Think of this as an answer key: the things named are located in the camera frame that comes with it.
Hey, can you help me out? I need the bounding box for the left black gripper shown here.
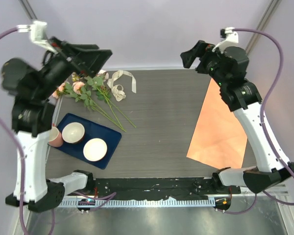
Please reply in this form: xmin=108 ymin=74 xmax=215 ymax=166
xmin=35 ymin=36 xmax=112 ymax=99

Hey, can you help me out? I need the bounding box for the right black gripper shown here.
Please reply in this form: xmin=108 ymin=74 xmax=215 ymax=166
xmin=181 ymin=40 xmax=228 ymax=88

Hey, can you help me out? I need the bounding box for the kraft wrapping paper sheet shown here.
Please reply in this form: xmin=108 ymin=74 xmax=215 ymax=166
xmin=187 ymin=79 xmax=247 ymax=169

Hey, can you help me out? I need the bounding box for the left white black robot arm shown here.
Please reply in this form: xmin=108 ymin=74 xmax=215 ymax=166
xmin=1 ymin=37 xmax=112 ymax=212

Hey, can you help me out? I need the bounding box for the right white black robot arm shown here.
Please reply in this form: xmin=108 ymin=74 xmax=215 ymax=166
xmin=180 ymin=40 xmax=294 ymax=194

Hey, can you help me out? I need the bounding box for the cream ribbon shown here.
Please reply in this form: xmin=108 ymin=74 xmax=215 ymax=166
xmin=107 ymin=70 xmax=137 ymax=102

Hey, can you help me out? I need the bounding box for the brown rimmed cream bowl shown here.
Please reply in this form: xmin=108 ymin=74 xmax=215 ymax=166
xmin=62 ymin=122 xmax=85 ymax=144

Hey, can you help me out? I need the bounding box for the dark blue tray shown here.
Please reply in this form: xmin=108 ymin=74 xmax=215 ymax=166
xmin=56 ymin=113 xmax=122 ymax=169

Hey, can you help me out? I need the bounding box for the pink cup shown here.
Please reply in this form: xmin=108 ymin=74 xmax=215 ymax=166
xmin=49 ymin=126 xmax=64 ymax=147

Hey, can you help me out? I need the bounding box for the white bowl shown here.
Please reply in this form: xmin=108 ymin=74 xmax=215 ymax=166
xmin=83 ymin=138 xmax=107 ymax=162

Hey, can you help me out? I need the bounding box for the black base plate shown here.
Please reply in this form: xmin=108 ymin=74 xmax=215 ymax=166
xmin=79 ymin=177 xmax=241 ymax=201

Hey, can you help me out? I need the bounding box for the slotted white cable duct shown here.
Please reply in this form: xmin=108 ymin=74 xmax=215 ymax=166
xmin=58 ymin=197 xmax=215 ymax=208

